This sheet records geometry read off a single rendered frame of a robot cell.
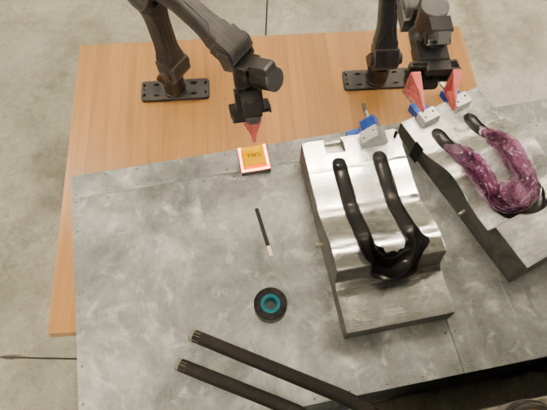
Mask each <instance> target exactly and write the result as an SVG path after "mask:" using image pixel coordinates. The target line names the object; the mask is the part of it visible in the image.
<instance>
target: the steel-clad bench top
mask: <svg viewBox="0 0 547 410"><path fill-rule="evenodd" d="M494 108H495V109H496V110H497V111H498V112H499V113H500V114H501V115H502V116H503V117H504V118H506V119H507V120H509V121H511V122H513V123H515V124H517V125H519V126H521V127H523V128H524V129H526V130H527V131H528V132H529V133H530V134H531V135H532V136H533V137H534V138H535V139H536V140H537V142H538V143H539V145H540V147H541V148H542V150H543V151H544V153H545V155H546V156H547V99H542V100H537V101H532V102H523V103H518V104H513V105H507V106H502V107H494ZM345 133H346V132H342V133H332V134H327V135H322V136H317V137H308V138H302V139H297V140H292V141H287V142H278V143H273V144H267V145H266V149H267V153H268V157H269V163H270V167H271V172H264V173H259V174H254V175H249V176H244V177H243V176H242V173H241V168H240V163H239V159H238V150H228V151H222V152H217V153H212V154H207V155H197V156H192V157H187V158H182V159H173V160H168V161H162V162H157V163H152V164H143V165H138V166H133V167H127V168H118V169H112V170H107V171H102V172H92V173H87V174H82V175H77V176H72V177H71V185H72V234H73V259H74V284H75V309H76V333H77V382H78V407H79V410H273V409H270V408H267V407H265V406H263V405H260V404H258V403H255V402H252V401H251V400H248V399H245V398H243V397H240V396H238V395H235V394H232V393H230V392H229V391H226V390H222V389H221V388H218V387H216V386H213V385H210V384H208V383H206V382H202V381H200V380H198V379H196V378H193V377H190V376H188V375H186V374H184V373H180V372H178V371H177V370H174V368H173V366H174V364H175V361H176V360H177V358H179V357H180V358H182V359H184V360H189V361H190V362H193V363H195V364H198V365H201V366H203V367H205V368H207V369H211V370H213V371H216V372H218V373H221V374H224V375H226V376H228V377H232V378H233V379H236V380H238V381H241V382H244V383H247V384H248V385H251V386H254V387H256V388H259V389H261V390H264V391H267V392H269V393H271V394H274V395H277V396H279V397H282V398H284V399H287V400H290V401H291V402H294V403H297V404H299V405H301V406H303V407H305V406H309V405H314V404H317V403H325V402H329V401H333V400H331V399H328V398H325V397H323V396H321V395H318V394H315V393H313V392H312V391H309V390H306V389H304V388H302V387H299V386H296V385H294V384H292V383H290V382H286V381H284V380H282V379H280V378H278V377H275V376H273V375H270V374H268V373H265V372H263V371H260V370H259V369H255V368H253V367H251V366H249V365H246V364H244V363H241V362H239V361H237V360H234V359H231V358H230V357H227V356H225V355H222V354H220V353H217V352H215V351H212V350H210V349H207V348H206V347H202V346H200V345H198V344H196V343H193V342H191V341H189V340H188V334H189V332H190V331H191V330H192V329H197V330H198V331H201V332H203V333H206V334H209V335H211V336H213V337H215V338H219V339H221V340H223V341H225V342H228V343H231V344H233V345H235V346H237V347H241V348H243V349H245V350H248V351H251V352H253V353H256V354H257V355H261V356H263V357H265V358H267V359H270V360H273V361H275V362H278V363H279V364H283V365H286V366H287V367H290V368H292V369H295V370H298V371H300V372H302V373H305V374H308V375H309V376H312V377H315V378H317V379H320V380H322V381H324V382H328V383H330V384H332V385H334V386H337V387H339V388H342V389H344V390H347V391H349V392H351V393H353V394H355V395H364V394H369V393H373V392H377V391H381V390H388V389H392V388H397V387H401V386H408V385H412V384H416V383H420V382H428V381H432V380H436V379H440V378H444V377H451V376H456V375H460V374H464V373H471V372H475V371H479V370H484V369H491V368H496V367H500V366H503V365H508V364H515V363H519V362H524V361H528V360H534V359H539V358H543V357H547V261H545V262H544V263H543V264H540V265H539V266H537V267H535V268H534V269H532V270H530V271H528V272H527V273H524V274H523V275H522V276H520V277H517V278H516V279H514V280H513V281H511V282H508V281H507V280H506V279H505V277H504V276H503V274H502V273H501V271H500V270H499V269H498V267H497V266H496V265H495V264H494V263H493V261H492V260H491V258H490V257H489V256H488V254H487V253H486V251H485V250H484V249H483V248H482V247H481V245H480V244H479V242H478V241H477V240H476V238H475V237H474V235H473V234H472V233H471V231H470V230H469V229H468V228H467V227H466V225H465V224H464V222H463V221H462V219H461V218H460V217H459V216H458V215H457V213H456V212H455V211H454V209H453V208H452V206H451V205H450V204H449V202H448V201H447V199H446V198H445V197H444V196H443V195H442V193H441V192H440V190H439V189H438V188H437V186H436V185H435V184H434V182H433V181H432V180H431V178H430V177H429V176H428V175H427V173H426V172H425V171H424V169H423V168H422V166H421V165H420V164H419V162H418V161H417V162H416V163H415V162H414V161H413V160H412V159H411V157H410V156H409V153H410V151H409V149H408V148H407V146H406V145H405V144H404V143H403V142H402V140H401V143H402V145H403V147H404V150H405V154H406V158H407V160H408V163H409V167H410V171H411V173H412V176H413V179H414V183H415V185H416V188H417V191H418V194H419V197H420V199H421V200H422V202H423V204H424V206H425V207H426V209H427V210H428V211H429V213H430V214H431V216H432V218H433V219H434V221H435V222H436V224H437V226H438V228H439V230H440V232H441V235H442V238H443V240H444V244H445V248H446V253H445V254H444V257H443V259H442V260H441V262H440V268H441V272H442V274H443V277H444V281H445V284H446V286H447V288H448V291H449V295H450V298H451V300H452V303H453V307H454V310H455V313H454V314H452V315H451V317H449V318H448V319H444V320H440V321H432V322H427V323H423V324H419V325H411V326H407V327H403V328H399V329H390V330H386V331H382V332H377V333H373V334H366V335H361V336H357V337H352V338H344V336H343V333H342V330H341V326H340V323H339V317H338V313H337V310H336V306H335V301H334V297H333V293H332V289H331V286H330V280H329V277H328V273H327V270H326V264H325V260H324V257H323V254H322V249H321V248H320V247H318V248H316V247H315V243H319V242H320V241H319V237H318V234H317V228H316V224H315V220H314V217H313V211H312V208H311V204H310V201H309V195H308V191H307V188H306V184H305V181H304V175H303V172H302V168H301V165H300V150H301V143H306V142H315V141H321V140H323V141H324V142H333V141H338V140H340V137H345ZM288 152H289V153H288ZM289 156H290V157H289ZM255 208H259V212H260V216H261V219H262V221H263V224H264V227H265V232H266V234H267V237H268V239H269V244H270V247H271V250H272V252H273V255H272V256H269V252H268V250H267V247H266V245H265V240H264V237H263V234H262V232H261V229H260V224H259V221H258V219H257V216H256V211H255ZM268 287H273V288H277V289H279V290H280V291H281V292H283V293H284V294H285V296H286V298H287V312H286V314H285V316H284V317H283V318H282V319H281V320H280V321H278V322H276V323H273V324H269V323H265V322H263V321H261V320H260V319H259V318H258V317H257V316H256V314H255V310H254V299H255V297H256V295H257V293H258V292H259V291H261V290H263V289H264V288H268Z"/></svg>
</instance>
